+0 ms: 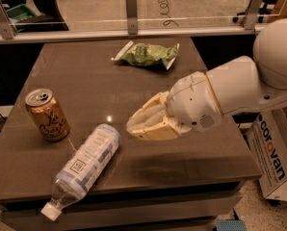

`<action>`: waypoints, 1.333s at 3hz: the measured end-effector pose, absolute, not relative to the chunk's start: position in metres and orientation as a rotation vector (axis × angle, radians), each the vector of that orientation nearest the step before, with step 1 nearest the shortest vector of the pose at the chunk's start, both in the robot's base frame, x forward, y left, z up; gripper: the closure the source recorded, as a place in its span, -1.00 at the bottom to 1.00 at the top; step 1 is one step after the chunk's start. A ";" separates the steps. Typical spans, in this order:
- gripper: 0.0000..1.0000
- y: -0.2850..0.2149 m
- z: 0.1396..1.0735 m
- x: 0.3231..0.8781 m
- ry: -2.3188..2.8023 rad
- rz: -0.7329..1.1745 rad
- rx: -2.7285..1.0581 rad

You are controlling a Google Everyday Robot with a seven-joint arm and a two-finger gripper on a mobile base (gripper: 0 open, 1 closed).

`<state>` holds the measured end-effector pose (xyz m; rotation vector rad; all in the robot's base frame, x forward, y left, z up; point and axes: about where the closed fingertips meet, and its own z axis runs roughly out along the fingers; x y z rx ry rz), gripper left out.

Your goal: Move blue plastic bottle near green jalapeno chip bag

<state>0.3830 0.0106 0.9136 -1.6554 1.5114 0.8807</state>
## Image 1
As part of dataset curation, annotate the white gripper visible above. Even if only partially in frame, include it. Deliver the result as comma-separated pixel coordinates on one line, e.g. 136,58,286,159
126,72,222,141

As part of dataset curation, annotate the clear blue-label plastic bottle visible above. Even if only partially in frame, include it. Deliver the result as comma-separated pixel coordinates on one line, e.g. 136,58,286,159
41,124,120,221

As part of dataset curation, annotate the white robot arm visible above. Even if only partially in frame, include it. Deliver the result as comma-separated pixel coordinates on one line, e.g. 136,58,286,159
126,18,287,141

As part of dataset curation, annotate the green jalapeno chip bag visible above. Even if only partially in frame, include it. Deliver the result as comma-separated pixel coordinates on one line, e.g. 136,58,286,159
112,40,180,70

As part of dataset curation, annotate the white Corovan cardboard box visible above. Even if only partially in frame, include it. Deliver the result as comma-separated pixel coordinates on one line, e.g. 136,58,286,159
247,110,287,201

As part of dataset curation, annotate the orange LaCroix soda can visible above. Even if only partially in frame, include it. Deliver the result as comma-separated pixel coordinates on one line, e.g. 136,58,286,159
25,89,69,141

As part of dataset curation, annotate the blue perforated step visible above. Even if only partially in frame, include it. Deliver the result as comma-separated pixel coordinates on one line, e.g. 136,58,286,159
216,219,247,231

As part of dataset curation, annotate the glass railing panel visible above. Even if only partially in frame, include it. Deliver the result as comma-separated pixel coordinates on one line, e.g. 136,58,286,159
0,0,287,37

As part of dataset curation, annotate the green plastic bin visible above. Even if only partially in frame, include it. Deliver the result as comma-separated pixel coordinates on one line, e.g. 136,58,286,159
6,4,37,22

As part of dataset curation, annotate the black coiled cable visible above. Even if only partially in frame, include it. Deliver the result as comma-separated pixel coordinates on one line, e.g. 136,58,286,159
150,0,180,28

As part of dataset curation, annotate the middle metal railing bracket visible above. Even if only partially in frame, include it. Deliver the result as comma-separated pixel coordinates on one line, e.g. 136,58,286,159
125,0,138,35

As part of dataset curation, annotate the left metal railing bracket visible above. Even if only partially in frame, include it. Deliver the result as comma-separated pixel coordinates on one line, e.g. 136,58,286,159
0,0,16,39

